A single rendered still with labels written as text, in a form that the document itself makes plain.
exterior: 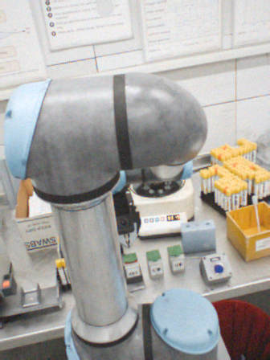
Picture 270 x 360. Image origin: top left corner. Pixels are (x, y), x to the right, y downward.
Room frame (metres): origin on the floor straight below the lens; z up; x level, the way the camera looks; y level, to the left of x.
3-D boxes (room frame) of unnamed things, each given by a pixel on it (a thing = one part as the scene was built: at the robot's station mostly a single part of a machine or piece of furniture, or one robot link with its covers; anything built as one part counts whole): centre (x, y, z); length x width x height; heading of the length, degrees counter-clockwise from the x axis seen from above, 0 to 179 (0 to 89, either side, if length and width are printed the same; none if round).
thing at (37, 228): (1.17, 0.29, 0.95); 0.29 x 0.25 x 0.15; 6
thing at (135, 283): (0.83, 0.05, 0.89); 0.09 x 0.05 x 0.04; 6
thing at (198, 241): (0.92, -0.16, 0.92); 0.10 x 0.07 x 0.10; 88
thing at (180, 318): (0.45, -0.04, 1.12); 0.13 x 0.12 x 0.14; 86
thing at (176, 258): (0.86, -0.08, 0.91); 0.05 x 0.04 x 0.07; 6
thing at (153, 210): (1.14, -0.07, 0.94); 0.30 x 0.24 x 0.12; 177
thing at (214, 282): (0.80, -0.18, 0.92); 0.13 x 0.07 x 0.08; 6
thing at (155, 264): (0.85, -0.02, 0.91); 0.05 x 0.04 x 0.07; 6
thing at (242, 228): (0.91, -0.34, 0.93); 0.13 x 0.13 x 0.10; 10
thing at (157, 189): (1.16, -0.07, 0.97); 0.15 x 0.15 x 0.07
